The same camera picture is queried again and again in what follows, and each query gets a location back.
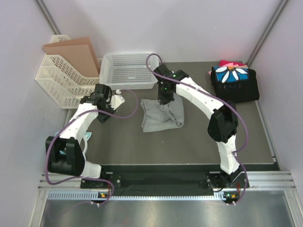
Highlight pink folded t shirt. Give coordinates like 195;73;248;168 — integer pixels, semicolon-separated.
219;60;248;69

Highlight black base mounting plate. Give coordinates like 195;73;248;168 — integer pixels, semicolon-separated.
53;164;251;197

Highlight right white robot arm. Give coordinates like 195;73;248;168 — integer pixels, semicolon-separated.
152;64;248;188

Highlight grey slotted cable duct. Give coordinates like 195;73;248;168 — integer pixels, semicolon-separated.
47;191;236;201

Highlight white perforated plastic basket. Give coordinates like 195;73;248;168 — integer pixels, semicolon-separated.
99;52;159;90

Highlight brown cardboard folder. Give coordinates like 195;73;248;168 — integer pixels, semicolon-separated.
42;37;100;78

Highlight black folded flower t shirt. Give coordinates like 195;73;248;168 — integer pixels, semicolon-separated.
210;66;260;103

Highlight teal cat ear headphones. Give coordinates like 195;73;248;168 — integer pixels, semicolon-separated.
54;132;92;155

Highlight cream perforated file organizer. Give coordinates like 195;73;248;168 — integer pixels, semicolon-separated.
35;35;99;109

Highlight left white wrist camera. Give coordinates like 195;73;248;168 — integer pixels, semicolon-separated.
110;89;125;110

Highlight grey t shirt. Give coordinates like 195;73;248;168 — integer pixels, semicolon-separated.
141;94;185;133

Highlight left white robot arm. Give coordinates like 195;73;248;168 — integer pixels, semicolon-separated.
45;84;125;188

